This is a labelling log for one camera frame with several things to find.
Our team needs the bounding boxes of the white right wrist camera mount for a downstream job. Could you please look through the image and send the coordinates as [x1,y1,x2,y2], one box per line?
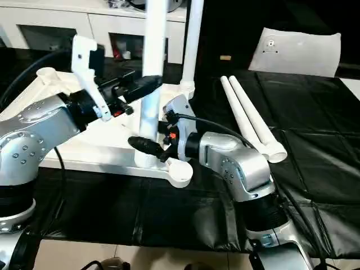
[163,94,198,164]

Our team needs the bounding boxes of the white plastic bag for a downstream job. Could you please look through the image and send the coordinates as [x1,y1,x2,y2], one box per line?
[248,27,342,78]

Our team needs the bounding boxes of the dark left robot foot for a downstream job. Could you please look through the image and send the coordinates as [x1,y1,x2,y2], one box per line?
[82,258,131,270]

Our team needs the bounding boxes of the white cabinet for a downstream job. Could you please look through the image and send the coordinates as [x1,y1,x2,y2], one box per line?
[0,0,187,64]

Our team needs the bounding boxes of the black work mat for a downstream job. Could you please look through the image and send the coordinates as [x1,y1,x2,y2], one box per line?
[0,48,360,260]

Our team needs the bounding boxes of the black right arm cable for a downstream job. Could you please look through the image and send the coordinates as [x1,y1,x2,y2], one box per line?
[166,112,338,265]

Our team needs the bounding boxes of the white flat sheet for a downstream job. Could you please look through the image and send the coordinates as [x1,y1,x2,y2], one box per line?
[340,77,360,101]

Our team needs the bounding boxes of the white plastic table leg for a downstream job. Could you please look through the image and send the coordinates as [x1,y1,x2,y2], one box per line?
[228,75,288,164]
[179,0,205,100]
[134,0,169,168]
[220,76,277,159]

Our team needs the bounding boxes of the black cabinet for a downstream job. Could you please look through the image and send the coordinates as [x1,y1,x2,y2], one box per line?
[186,0,360,74]

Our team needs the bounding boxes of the small bottles on shelf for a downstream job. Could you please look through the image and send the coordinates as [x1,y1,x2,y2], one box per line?
[110,35,169,61]

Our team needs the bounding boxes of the white plastic table top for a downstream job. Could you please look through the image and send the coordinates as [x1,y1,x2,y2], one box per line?
[33,66,195,189]

